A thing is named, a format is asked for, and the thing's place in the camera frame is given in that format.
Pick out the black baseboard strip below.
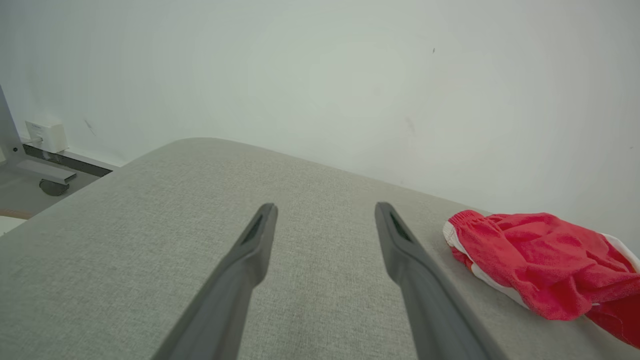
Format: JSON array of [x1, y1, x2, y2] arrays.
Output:
[[22, 144, 114, 178]]

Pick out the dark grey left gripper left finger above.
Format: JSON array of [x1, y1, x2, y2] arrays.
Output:
[[151, 202, 279, 360]]

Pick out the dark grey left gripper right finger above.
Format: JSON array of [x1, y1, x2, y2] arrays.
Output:
[[374, 202, 507, 360]]

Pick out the red shorts with white stripes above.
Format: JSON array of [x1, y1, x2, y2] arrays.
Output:
[[442, 209, 640, 350]]

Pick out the black caster wheel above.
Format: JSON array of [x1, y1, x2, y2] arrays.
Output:
[[39, 178, 70, 197]]

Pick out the white wall socket box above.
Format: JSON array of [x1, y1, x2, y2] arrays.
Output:
[[25, 120, 69, 154]]

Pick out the grey metal frame leg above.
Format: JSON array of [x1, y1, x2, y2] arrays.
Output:
[[0, 85, 78, 186]]

